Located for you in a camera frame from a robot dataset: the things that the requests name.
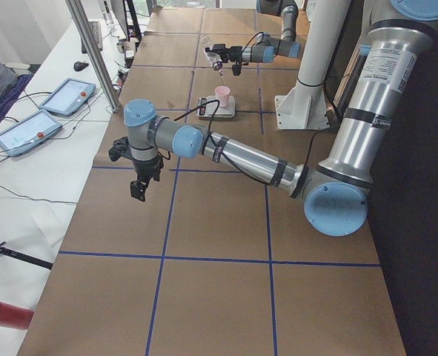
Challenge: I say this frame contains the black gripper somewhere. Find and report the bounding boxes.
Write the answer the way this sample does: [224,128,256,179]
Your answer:
[130,155,164,202]
[208,44,242,63]

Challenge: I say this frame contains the clear glass sauce bottle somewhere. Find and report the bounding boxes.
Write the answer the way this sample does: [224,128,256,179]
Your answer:
[200,36,223,73]

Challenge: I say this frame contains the pink paper cup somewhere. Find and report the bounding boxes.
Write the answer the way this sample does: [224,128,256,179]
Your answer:
[214,85,230,108]

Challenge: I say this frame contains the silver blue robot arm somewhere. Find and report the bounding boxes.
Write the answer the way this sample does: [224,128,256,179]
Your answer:
[109,1,438,237]
[202,1,300,70]

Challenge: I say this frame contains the white digital kitchen scale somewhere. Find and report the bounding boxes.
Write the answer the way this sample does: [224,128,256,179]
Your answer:
[196,96,236,119]

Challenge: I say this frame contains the upper teach pendant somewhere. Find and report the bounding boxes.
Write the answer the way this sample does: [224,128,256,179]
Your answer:
[39,78,96,117]

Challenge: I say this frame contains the teach pendant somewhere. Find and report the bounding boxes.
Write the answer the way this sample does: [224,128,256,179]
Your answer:
[0,109,62,156]
[39,78,96,117]

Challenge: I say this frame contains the lower teach pendant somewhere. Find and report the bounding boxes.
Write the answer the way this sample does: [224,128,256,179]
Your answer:
[0,109,62,156]

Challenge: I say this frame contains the black keyboard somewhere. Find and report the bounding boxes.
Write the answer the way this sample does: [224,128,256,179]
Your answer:
[81,21,103,54]

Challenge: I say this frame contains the black computer mouse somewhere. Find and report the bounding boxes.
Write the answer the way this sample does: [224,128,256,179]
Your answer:
[73,61,89,72]

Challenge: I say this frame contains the black tripod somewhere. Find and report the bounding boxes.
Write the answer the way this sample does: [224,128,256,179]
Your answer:
[0,240,53,270]

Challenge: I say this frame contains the red cylinder bottle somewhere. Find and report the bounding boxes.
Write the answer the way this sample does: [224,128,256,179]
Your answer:
[0,302,34,330]

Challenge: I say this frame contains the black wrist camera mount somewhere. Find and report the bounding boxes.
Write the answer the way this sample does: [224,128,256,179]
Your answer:
[232,62,248,76]
[108,136,132,162]

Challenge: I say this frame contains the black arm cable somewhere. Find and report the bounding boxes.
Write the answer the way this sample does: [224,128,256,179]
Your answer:
[240,31,282,56]
[158,96,325,186]

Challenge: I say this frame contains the white pedestal column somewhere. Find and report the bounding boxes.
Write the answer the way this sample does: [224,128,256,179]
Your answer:
[275,0,351,130]

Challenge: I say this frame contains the aluminium frame post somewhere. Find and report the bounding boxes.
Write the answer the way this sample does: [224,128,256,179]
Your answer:
[65,0,121,113]

